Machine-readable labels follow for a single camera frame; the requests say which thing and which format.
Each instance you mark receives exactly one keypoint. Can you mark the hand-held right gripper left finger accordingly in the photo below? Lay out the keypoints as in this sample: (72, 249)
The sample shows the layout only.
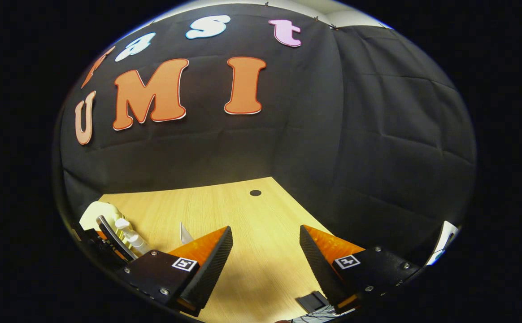
(211, 269)

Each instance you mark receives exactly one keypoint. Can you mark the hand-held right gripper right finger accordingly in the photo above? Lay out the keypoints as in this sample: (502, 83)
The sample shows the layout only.
(319, 264)

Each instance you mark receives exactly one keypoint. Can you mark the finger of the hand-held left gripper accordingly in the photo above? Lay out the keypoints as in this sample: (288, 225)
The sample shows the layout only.
(115, 240)

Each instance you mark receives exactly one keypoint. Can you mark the white pump bottle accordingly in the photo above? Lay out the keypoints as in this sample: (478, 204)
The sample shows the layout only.
(135, 242)

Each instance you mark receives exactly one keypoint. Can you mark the small black box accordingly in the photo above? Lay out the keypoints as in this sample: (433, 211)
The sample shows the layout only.
(312, 301)

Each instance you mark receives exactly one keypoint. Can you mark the black backdrop cloth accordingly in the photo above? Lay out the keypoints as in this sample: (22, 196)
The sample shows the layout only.
(332, 134)

